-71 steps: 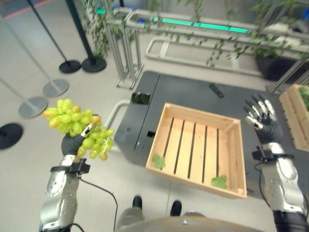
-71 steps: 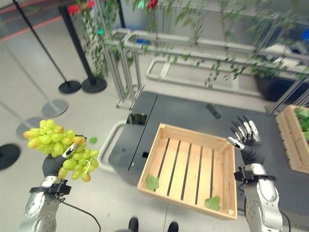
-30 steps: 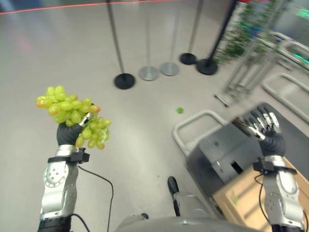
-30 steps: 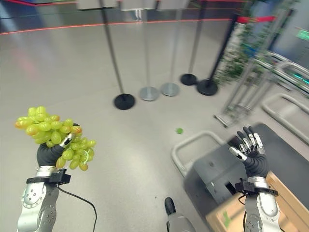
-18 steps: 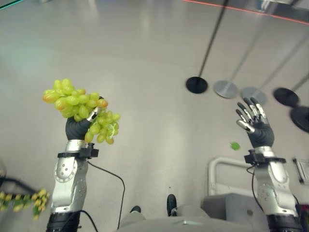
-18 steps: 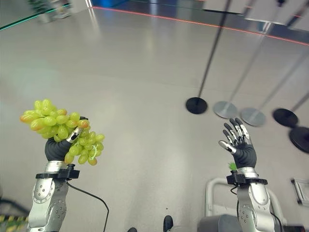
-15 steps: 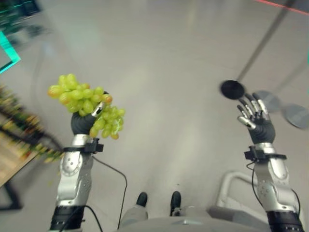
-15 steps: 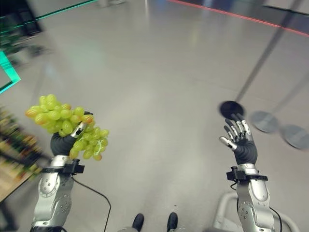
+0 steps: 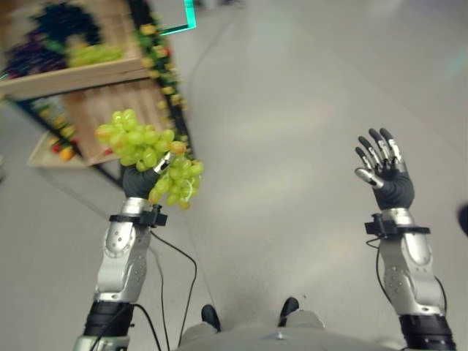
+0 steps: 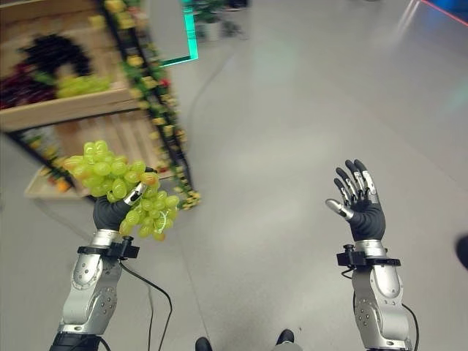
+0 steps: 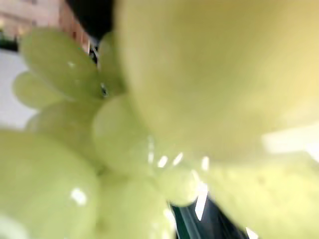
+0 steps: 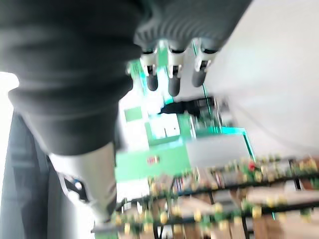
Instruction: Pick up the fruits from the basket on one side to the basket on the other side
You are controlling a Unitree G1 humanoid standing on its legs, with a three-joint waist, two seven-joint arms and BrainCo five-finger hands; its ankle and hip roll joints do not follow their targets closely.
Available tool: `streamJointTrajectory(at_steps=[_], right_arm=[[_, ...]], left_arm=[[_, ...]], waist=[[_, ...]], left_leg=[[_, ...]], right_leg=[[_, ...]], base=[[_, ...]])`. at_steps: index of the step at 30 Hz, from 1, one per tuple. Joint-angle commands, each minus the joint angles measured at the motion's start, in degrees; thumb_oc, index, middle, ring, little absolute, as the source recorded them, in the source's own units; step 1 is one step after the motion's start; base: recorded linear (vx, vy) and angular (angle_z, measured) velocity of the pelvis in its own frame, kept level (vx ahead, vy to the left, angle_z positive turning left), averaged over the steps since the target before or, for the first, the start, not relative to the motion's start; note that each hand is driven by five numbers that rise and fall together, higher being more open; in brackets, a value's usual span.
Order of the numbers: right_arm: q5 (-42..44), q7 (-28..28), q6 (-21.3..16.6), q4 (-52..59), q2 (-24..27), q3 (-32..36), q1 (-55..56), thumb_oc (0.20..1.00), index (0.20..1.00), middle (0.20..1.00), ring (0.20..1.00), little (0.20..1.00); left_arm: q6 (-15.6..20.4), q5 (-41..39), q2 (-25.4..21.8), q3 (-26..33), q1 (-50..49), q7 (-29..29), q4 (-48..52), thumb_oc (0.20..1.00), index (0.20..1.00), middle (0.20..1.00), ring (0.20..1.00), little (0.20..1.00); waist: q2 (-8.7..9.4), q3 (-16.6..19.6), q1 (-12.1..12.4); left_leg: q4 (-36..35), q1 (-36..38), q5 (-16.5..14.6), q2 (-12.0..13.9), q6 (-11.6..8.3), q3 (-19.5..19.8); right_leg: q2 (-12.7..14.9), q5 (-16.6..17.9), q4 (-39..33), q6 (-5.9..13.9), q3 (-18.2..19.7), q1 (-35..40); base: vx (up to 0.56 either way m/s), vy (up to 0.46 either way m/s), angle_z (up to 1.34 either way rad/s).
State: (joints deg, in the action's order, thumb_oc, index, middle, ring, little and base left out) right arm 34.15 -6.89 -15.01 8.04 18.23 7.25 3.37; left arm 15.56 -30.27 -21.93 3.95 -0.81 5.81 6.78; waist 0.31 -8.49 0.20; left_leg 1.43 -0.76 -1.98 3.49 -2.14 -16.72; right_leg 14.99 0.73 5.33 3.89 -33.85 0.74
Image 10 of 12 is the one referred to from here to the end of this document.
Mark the dark object at edge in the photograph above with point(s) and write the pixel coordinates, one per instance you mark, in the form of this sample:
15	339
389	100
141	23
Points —
462	252

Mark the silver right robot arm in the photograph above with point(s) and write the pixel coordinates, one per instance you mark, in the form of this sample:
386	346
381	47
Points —
380	292

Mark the black grape bunch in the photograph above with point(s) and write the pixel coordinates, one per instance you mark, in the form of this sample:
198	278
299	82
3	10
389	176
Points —
60	55

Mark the yellow flower garland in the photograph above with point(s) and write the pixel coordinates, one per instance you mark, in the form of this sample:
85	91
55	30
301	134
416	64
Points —
153	91

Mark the green grape bunch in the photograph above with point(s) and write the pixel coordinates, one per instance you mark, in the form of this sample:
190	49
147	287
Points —
124	186
82	86

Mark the dark robot foot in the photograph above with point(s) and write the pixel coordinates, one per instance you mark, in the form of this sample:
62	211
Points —
203	344
285	336

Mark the dark left robot foot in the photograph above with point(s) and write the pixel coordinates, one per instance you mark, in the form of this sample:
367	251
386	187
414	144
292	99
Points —
203	344

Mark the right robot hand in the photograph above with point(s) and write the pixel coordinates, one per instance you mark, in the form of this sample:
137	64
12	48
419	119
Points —
363	219

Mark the red grape bunch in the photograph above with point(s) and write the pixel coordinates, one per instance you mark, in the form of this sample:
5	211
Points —
23	87

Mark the white potted plant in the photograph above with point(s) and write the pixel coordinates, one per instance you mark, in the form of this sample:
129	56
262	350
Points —
209	20

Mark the wooden fruit crate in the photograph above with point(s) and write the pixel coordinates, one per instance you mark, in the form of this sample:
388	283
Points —
55	183

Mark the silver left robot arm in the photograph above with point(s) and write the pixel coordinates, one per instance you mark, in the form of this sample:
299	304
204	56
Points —
87	289

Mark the green lit frame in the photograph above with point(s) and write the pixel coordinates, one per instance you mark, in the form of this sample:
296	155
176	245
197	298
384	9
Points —
186	36

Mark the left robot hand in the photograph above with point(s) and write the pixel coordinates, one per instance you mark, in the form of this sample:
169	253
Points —
106	214

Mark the wooden fruit shelf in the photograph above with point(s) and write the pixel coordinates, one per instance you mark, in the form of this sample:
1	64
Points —
73	95

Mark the dark right robot foot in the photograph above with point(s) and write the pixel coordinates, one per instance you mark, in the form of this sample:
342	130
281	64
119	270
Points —
285	336

